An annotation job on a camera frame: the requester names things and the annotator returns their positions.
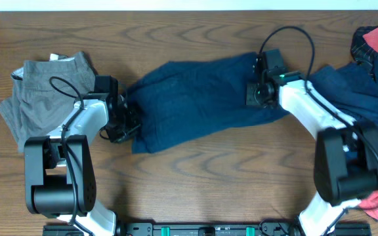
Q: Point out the navy blue shorts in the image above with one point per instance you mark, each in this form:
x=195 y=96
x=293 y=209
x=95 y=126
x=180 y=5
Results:
x=182 y=101

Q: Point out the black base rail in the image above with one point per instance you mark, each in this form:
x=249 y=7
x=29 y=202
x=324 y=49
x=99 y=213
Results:
x=265 y=228

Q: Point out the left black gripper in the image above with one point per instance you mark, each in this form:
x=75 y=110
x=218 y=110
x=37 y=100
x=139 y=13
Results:
x=136 y=124

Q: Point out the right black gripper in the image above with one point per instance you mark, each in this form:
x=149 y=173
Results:
x=251 y=88

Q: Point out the dark plaid garment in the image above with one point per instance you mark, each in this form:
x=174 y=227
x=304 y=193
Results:
x=362 y=53

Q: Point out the navy garment in pile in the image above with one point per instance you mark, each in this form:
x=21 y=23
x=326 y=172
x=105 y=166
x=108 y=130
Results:
x=350 y=89

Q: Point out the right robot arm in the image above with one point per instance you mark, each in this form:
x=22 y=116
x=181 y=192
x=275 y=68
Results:
x=346 y=153

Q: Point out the grey folded shorts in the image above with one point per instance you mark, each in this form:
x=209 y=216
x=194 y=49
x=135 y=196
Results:
x=37 y=106

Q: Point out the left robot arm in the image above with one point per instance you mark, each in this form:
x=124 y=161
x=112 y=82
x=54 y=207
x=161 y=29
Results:
x=59 y=177

